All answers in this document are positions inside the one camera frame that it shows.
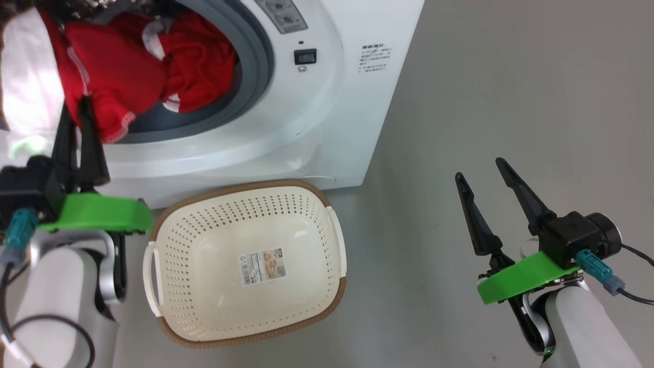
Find grey rubber door gasket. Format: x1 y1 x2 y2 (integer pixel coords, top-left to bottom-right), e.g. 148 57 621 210
110 0 275 145

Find white front-load washing machine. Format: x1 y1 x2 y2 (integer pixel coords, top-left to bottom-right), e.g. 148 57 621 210
0 0 425 210

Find basket product label sticker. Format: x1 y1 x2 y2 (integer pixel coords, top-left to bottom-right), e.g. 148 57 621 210
238 248 288 287

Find cream perforated laundry basket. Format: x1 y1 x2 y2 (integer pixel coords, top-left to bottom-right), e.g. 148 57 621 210
142 179 348 350

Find grey warning sticker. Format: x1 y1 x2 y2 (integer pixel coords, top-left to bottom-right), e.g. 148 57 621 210
254 0 308 34

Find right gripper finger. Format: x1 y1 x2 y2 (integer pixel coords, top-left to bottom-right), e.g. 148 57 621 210
455 172 504 256
495 157 556 236

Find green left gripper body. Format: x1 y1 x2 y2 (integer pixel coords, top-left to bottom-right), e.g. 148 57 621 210
38 193 153 236

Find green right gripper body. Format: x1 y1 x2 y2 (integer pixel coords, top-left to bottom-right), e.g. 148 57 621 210
476 250 583 306

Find left black cable teal plug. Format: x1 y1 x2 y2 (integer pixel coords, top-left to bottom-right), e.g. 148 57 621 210
0 209 98 368

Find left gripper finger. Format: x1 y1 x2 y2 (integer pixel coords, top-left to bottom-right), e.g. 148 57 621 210
51 102 78 194
77 97 110 191

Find red and white garment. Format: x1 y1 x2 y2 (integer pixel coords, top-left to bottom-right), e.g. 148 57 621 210
0 8 167 159

